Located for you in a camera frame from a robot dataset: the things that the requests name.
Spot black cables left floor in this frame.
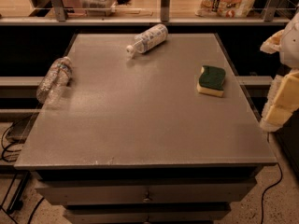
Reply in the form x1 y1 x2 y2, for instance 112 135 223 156
0 114 46 224

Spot metal shelf rail frame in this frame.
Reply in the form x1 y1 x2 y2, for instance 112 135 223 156
0 0 298 26

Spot upper drawer with knob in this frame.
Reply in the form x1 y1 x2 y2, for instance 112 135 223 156
36 178 256 205

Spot black cable right floor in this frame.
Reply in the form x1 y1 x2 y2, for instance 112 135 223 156
260 133 284 224

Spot labelled plastic water bottle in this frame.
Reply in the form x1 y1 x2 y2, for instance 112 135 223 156
126 23 168 58

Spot black power adapter box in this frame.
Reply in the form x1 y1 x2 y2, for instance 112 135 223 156
6 123 31 143

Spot crushed clear plastic bottle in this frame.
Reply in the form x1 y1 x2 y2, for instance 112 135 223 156
36 56 72 105

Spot lower drawer with knob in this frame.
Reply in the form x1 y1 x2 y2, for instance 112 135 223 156
64 203 231 224

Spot printed snack bag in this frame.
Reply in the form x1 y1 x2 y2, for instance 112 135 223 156
195 0 255 18

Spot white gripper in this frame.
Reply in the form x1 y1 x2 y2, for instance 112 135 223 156
260 13 299 133

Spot grey drawer cabinet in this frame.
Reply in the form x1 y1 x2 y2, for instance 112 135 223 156
13 32 278 224

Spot drawer with knob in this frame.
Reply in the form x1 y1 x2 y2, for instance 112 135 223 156
64 203 231 224
36 178 256 205

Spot clear plastic storage box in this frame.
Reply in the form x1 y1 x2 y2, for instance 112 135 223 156
80 0 116 17

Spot green and yellow sponge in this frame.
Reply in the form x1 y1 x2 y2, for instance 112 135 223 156
197 65 226 97

